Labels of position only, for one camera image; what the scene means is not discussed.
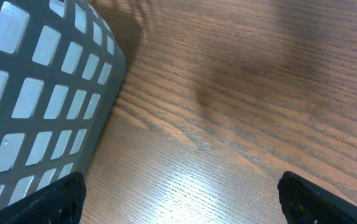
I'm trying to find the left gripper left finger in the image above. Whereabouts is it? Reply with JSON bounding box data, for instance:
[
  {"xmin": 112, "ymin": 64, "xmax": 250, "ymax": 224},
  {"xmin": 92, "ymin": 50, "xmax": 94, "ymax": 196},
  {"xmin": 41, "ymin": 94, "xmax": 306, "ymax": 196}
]
[{"xmin": 0, "ymin": 171, "xmax": 86, "ymax": 224}]

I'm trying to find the grey plastic mesh basket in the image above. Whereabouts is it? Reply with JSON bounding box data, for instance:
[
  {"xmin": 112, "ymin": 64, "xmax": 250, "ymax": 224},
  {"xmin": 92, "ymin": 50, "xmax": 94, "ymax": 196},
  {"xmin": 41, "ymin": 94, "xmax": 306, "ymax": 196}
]
[{"xmin": 0, "ymin": 0, "xmax": 126, "ymax": 210}]

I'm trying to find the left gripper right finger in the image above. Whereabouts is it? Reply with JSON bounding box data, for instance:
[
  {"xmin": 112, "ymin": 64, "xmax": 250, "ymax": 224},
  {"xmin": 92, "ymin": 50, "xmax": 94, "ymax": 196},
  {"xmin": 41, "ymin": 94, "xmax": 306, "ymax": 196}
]
[{"xmin": 277, "ymin": 171, "xmax": 357, "ymax": 224}]

